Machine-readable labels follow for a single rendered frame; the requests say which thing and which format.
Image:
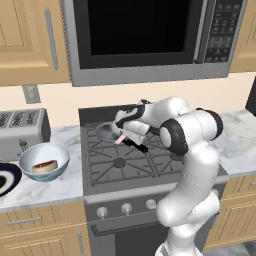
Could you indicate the dark blue rimmed plate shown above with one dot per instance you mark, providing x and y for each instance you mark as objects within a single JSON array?
[{"x": 10, "y": 178}]

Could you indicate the silver toaster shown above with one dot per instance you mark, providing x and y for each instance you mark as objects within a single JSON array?
[{"x": 20, "y": 133}]

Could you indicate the silver stove knob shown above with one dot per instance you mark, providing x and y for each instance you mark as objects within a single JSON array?
[
  {"x": 126, "y": 208},
  {"x": 102, "y": 212},
  {"x": 151, "y": 204}
]

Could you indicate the dark tall appliance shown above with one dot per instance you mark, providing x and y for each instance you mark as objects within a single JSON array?
[{"x": 251, "y": 96}]

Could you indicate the silver microwave oven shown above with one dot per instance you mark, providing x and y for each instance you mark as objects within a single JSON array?
[{"x": 140, "y": 71}]

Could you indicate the tan drawer front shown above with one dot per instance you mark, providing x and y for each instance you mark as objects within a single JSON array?
[
  {"x": 240, "y": 188},
  {"x": 46, "y": 213}
]

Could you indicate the tan wall cupboard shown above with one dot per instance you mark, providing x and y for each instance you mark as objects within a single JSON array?
[{"x": 246, "y": 36}]

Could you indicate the light blue bowl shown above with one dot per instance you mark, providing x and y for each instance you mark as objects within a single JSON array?
[{"x": 36, "y": 155}]

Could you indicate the pink raw steak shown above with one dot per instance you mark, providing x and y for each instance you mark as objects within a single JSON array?
[
  {"x": 120, "y": 139},
  {"x": 44, "y": 166}
]

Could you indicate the tan base cupboard door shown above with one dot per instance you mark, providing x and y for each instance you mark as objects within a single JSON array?
[
  {"x": 235, "y": 223},
  {"x": 40, "y": 245}
]

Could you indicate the grey stove with hob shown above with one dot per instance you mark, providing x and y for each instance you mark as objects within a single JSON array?
[{"x": 120, "y": 166}]

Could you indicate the grey wall outlet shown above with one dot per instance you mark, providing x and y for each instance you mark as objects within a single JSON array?
[{"x": 31, "y": 94}]

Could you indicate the grey frying pan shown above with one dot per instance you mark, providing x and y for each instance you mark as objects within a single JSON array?
[{"x": 106, "y": 132}]

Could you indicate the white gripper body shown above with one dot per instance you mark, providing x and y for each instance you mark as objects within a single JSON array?
[{"x": 136, "y": 128}]

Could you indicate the tan wall cupboard door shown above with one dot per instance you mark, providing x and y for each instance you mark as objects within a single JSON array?
[{"x": 23, "y": 36}]

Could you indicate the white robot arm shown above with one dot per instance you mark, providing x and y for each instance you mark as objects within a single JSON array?
[{"x": 196, "y": 173}]

